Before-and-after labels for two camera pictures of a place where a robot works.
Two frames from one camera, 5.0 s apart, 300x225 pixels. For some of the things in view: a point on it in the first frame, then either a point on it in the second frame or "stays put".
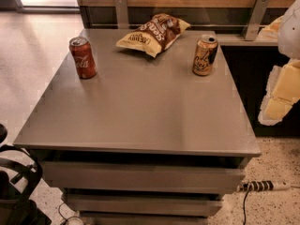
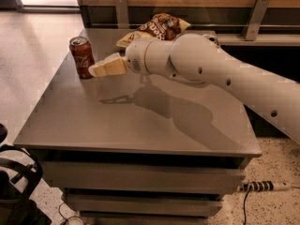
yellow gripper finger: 288,84 -> 114,65
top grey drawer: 140,176 stays put
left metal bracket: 121,9 stays put
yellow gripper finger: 277,108 -> 110,58
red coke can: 83,56 stays put
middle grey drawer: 141,204 stays put
